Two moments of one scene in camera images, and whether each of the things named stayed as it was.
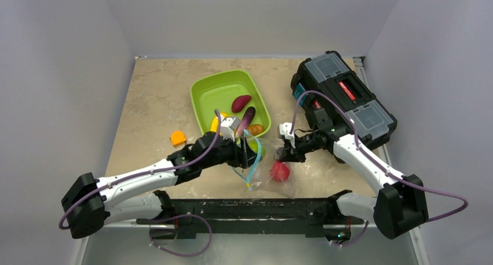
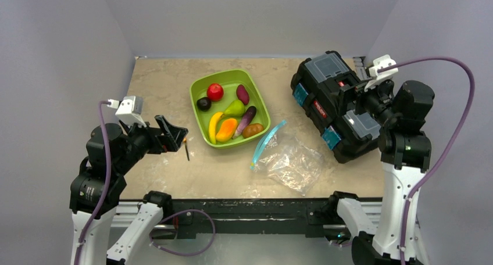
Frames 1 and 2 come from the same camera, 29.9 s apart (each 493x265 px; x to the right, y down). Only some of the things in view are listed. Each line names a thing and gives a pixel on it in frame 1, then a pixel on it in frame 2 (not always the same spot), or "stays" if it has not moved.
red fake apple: (279, 171) → (215, 92)
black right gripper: (287, 150) → (360, 97)
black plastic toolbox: (328, 74) stays
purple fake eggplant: (246, 120) stays
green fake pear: (253, 144) → (236, 108)
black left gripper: (242, 156) → (169, 139)
